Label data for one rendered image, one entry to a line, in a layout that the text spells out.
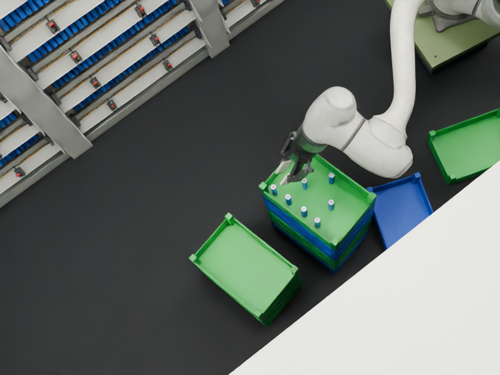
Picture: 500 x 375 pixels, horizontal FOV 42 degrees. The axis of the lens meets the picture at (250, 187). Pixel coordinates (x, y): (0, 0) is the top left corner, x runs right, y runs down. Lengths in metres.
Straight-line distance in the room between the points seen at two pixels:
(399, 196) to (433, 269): 1.90
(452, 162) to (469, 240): 1.96
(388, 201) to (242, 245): 0.61
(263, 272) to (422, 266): 1.61
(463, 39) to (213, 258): 1.19
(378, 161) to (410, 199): 0.86
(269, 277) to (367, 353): 1.61
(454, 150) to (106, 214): 1.36
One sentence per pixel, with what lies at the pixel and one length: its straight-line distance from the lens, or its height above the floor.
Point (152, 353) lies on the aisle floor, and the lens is 2.48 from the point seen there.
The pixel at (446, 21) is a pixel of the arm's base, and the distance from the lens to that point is 2.55.
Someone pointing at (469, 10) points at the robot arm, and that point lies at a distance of 2.43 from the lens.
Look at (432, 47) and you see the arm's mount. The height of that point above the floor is 0.22.
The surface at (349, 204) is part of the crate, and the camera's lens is 2.07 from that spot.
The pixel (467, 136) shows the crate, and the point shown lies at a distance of 2.63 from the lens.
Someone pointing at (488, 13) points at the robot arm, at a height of 0.46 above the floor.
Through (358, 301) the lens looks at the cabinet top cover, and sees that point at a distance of 0.60.
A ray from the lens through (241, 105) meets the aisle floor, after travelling 2.66.
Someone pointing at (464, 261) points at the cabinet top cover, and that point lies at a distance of 0.62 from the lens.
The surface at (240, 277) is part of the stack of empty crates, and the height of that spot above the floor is 0.24.
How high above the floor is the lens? 2.39
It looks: 71 degrees down
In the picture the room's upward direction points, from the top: 21 degrees counter-clockwise
